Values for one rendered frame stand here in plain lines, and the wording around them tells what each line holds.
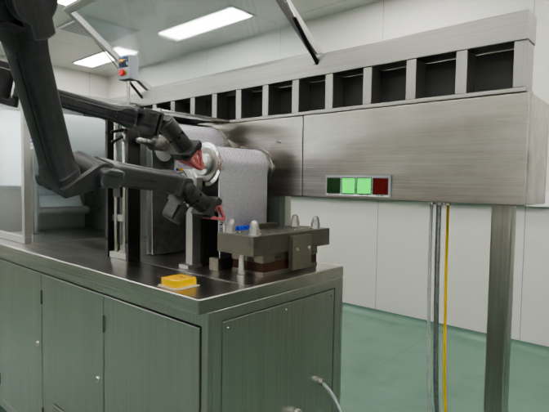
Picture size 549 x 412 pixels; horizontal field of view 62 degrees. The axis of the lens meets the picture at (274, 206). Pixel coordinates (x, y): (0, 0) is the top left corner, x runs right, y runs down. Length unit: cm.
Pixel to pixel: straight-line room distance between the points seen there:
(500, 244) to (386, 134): 48
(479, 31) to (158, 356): 128
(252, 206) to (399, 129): 56
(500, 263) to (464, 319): 245
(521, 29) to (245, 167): 91
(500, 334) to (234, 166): 100
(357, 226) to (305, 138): 266
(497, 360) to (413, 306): 254
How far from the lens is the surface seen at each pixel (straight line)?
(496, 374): 165
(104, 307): 162
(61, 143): 94
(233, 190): 155
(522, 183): 137
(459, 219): 388
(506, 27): 145
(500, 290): 157
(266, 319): 136
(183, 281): 128
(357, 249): 430
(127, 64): 205
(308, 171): 167
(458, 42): 148
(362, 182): 153
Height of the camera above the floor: 119
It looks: 3 degrees down
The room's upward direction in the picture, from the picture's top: 1 degrees clockwise
